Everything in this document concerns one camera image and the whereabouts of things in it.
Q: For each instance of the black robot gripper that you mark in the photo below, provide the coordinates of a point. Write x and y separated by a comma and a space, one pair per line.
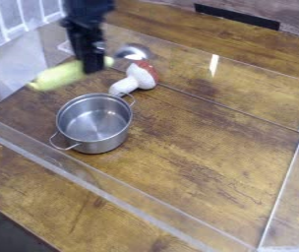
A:
84, 16

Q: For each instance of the stainless steel pot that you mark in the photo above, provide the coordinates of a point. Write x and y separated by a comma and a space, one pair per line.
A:
92, 123

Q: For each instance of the toy mushroom red cap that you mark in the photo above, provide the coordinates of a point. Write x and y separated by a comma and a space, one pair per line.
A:
140, 77

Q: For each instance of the black strip on table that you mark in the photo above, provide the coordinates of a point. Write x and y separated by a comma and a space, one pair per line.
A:
237, 17

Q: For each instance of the clear acrylic enclosure wall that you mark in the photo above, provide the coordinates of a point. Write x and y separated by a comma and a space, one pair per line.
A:
204, 180

